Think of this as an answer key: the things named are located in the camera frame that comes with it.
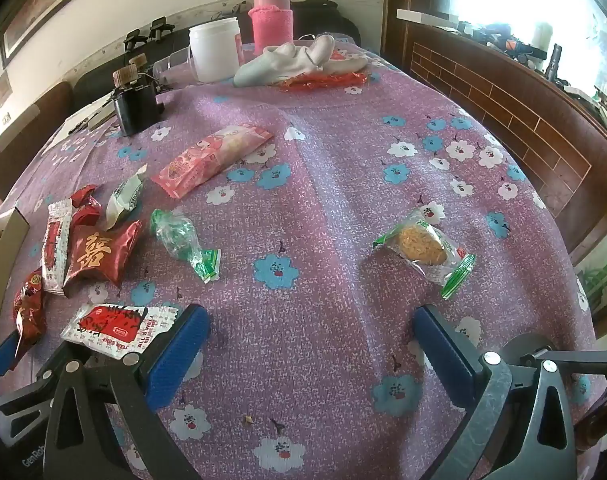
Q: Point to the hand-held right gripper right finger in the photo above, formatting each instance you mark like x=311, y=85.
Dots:
x=443, y=355

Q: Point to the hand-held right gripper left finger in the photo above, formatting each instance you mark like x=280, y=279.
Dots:
x=178, y=355

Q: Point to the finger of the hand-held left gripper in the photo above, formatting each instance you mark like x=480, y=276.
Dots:
x=3, y=352

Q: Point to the glossy red snack packet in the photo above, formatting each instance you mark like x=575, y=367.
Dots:
x=29, y=310

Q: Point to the white packet with red label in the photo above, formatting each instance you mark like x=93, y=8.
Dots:
x=113, y=327

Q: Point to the cardboard box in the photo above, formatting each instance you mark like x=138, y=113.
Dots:
x=10, y=245

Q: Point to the white green snack packet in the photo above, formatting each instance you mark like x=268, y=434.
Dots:
x=126, y=197

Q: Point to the green cookie packet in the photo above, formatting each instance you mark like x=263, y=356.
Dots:
x=423, y=247

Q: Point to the clear green snack packet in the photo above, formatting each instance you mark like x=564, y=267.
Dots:
x=181, y=237

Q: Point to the white red striped snack packet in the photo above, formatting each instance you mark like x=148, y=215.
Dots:
x=55, y=245

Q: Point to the red packet with gold print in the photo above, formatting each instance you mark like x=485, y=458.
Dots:
x=100, y=257

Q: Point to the pink snack packet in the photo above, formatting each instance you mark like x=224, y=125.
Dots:
x=213, y=157

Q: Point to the purple floral tablecloth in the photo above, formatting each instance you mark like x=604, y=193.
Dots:
x=333, y=185

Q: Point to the brown sofa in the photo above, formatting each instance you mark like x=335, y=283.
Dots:
x=28, y=130

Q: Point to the flat grey box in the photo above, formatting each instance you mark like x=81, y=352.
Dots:
x=103, y=117

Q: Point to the black bottle holder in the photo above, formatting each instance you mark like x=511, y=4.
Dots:
x=133, y=110

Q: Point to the brick-pattern wooden panel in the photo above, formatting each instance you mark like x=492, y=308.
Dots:
x=508, y=105

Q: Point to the cork-topped bottle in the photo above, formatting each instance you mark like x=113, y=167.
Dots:
x=123, y=76
x=138, y=61

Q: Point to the black sofa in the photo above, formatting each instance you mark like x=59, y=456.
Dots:
x=103, y=75

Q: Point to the clear plastic cup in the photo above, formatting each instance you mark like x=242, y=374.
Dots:
x=176, y=62

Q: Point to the red orange wrapper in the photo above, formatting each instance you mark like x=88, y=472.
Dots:
x=328, y=80

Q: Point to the white plastic jar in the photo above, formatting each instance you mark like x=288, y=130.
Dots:
x=216, y=52

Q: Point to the white cloth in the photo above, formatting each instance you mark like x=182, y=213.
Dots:
x=283, y=62

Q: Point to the black flashlight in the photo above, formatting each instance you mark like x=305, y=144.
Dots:
x=555, y=62

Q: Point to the window sill clutter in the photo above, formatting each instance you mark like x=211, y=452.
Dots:
x=513, y=45

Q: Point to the black clip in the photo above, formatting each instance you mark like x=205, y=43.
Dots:
x=159, y=29
x=135, y=40

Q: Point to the white sill board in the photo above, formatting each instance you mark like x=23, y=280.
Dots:
x=426, y=16

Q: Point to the pink thermos bottle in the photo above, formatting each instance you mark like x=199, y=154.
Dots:
x=271, y=25

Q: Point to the small wall tag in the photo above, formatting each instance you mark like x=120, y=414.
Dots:
x=2, y=89

